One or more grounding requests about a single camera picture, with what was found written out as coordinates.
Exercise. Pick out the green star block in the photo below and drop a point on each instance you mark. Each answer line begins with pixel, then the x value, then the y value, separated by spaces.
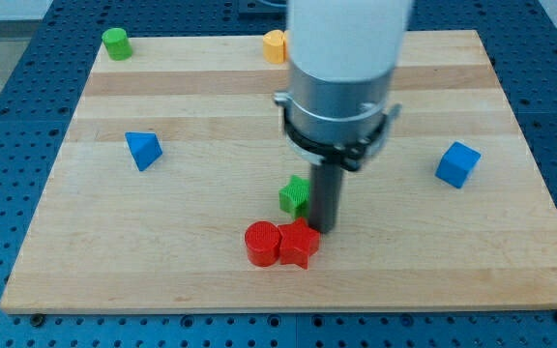
pixel 293 198

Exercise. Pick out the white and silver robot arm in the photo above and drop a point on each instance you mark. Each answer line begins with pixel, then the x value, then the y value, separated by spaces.
pixel 342 56

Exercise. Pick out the red star block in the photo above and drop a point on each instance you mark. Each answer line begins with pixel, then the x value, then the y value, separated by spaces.
pixel 298 243

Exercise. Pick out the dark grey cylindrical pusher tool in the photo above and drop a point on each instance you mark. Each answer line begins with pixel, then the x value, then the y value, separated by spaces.
pixel 325 182

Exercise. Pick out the red cylinder block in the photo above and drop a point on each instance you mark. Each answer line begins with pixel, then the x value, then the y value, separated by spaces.
pixel 262 241

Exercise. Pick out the wooden board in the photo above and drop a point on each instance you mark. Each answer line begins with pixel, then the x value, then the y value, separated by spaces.
pixel 107 238

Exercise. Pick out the yellow heart block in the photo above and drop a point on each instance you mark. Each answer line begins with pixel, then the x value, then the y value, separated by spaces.
pixel 274 46

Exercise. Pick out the blue triangular prism block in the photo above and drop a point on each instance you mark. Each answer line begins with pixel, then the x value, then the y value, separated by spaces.
pixel 145 148

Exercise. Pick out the blue cube block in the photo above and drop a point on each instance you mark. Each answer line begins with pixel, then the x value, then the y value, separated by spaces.
pixel 457 164

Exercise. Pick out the green cylinder block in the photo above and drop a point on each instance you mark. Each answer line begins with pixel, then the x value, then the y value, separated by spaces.
pixel 117 44

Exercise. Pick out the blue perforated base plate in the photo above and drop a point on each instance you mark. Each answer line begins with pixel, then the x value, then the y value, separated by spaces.
pixel 37 104

